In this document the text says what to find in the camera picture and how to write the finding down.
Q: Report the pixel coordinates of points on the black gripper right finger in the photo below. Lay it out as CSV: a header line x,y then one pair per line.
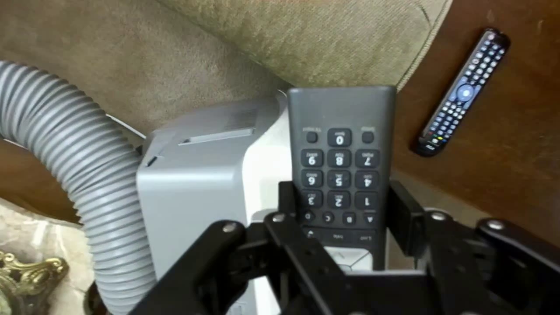
x,y
404,220

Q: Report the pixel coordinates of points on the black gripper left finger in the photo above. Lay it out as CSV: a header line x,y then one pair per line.
x,y
291,246

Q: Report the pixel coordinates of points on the grey remote control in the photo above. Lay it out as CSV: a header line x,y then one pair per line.
x,y
341,115

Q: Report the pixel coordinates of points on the black remote with blue button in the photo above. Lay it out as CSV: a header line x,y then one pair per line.
x,y
460,96

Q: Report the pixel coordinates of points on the white portable air conditioner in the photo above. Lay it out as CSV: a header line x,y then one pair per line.
x,y
193,185

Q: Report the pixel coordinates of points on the beige fabric couch cushion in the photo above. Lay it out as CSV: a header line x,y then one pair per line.
x,y
291,40

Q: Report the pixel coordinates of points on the glass and brass lamp base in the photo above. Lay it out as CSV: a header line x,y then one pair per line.
x,y
28,276

